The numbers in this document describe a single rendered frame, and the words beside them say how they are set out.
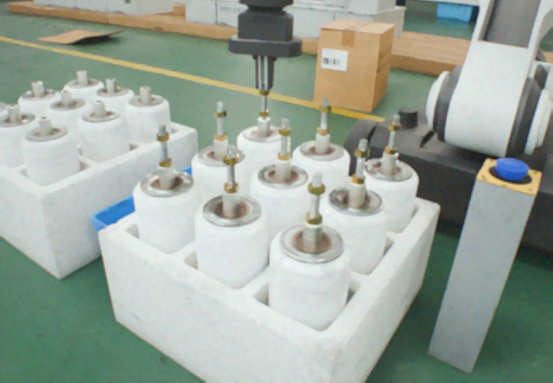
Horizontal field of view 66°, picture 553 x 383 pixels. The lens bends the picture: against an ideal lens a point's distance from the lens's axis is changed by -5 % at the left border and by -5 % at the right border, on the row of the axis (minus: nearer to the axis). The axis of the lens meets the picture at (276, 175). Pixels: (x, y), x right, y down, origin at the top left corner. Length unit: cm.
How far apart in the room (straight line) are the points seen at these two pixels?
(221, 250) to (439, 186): 56
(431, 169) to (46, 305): 78
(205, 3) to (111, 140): 246
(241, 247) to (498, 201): 32
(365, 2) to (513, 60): 195
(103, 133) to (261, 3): 40
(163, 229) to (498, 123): 54
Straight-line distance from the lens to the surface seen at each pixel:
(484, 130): 79
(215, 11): 323
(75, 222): 88
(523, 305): 93
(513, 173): 59
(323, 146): 73
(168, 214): 61
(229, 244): 54
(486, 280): 65
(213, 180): 68
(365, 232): 58
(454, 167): 95
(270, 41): 73
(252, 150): 77
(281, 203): 62
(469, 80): 80
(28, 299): 90
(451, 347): 74
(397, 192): 67
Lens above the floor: 55
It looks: 27 degrees down
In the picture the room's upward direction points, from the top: 2 degrees clockwise
